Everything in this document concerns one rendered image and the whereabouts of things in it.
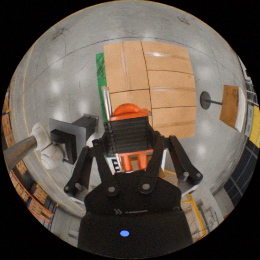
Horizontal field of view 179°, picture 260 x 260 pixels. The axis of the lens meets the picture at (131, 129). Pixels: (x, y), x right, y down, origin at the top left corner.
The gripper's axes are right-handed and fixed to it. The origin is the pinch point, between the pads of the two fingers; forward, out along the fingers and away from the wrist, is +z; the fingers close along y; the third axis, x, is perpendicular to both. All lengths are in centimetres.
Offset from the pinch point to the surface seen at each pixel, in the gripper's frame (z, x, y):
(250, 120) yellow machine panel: 85, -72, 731
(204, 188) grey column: 24, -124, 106
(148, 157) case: 65, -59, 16
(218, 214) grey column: -45, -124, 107
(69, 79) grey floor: 127, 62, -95
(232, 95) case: 44, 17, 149
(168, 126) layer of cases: 73, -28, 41
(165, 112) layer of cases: 73, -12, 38
